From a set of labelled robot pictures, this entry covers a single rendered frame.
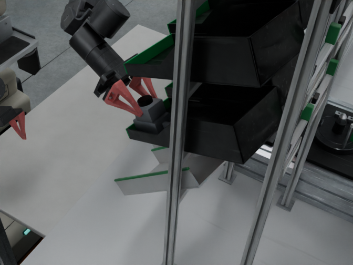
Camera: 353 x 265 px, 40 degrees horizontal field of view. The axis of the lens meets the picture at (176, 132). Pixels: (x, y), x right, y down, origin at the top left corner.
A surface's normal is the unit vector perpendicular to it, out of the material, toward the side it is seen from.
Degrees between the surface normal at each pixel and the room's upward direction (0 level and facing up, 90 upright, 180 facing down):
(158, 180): 90
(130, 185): 90
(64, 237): 0
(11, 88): 98
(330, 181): 0
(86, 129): 0
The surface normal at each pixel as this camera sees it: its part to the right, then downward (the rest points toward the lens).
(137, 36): 0.05, -0.70
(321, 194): -0.50, 0.60
